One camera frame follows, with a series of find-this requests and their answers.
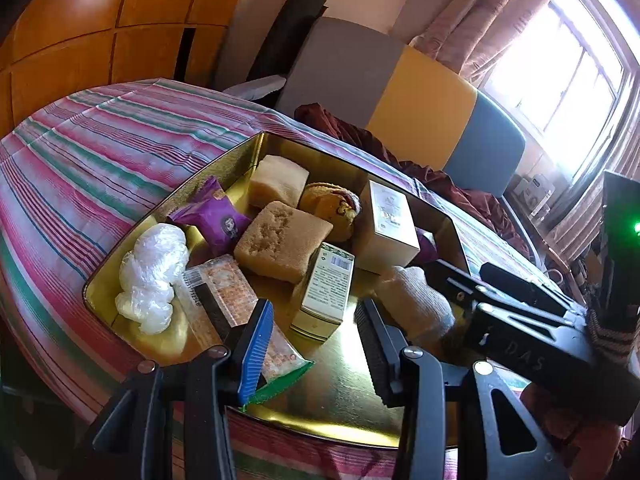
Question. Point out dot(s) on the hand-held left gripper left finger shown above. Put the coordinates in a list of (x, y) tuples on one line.
[(255, 350)]

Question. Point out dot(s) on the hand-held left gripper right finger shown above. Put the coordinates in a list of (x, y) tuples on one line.
[(377, 355)]

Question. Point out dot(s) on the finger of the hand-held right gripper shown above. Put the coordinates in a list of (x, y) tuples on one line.
[(525, 287), (520, 345)]

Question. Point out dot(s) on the cream cloth bundle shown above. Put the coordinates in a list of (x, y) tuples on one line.
[(415, 300)]

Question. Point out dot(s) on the orange patterned packet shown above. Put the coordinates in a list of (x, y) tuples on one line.
[(225, 290)]

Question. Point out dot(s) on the gold metal tin tray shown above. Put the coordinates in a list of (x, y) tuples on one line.
[(320, 390)]

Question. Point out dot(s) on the small green white box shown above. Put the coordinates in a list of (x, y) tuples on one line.
[(325, 290)]

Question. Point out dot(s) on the purple snack packet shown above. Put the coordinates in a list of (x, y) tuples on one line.
[(427, 247), (215, 215)]

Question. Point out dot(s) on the yellow sponge block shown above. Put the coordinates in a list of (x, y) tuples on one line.
[(277, 182), (280, 242)]

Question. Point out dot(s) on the white cardboard box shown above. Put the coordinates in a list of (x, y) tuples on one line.
[(390, 230)]

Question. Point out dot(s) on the clear plastic bag bundle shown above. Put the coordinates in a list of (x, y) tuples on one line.
[(150, 280)]

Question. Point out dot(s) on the yellow plush toy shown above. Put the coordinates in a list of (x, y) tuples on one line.
[(332, 205)]

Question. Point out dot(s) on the person's right forearm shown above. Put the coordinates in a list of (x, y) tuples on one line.
[(570, 435)]

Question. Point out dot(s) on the pink striped curtain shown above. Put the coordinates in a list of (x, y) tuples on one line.
[(585, 210), (480, 20)]

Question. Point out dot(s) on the small white carton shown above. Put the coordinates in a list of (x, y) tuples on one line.
[(536, 187)]

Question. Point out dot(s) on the window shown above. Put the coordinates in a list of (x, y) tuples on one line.
[(570, 75)]

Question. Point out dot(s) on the maroon cloth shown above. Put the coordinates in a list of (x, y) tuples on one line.
[(350, 130)]

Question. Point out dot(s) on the grey yellow blue chair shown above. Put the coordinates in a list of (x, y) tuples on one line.
[(380, 85)]

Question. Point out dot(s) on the black rolled mat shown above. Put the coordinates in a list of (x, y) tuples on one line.
[(290, 30)]

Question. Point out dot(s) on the wooden wardrobe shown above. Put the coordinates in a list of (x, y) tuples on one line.
[(100, 25)]

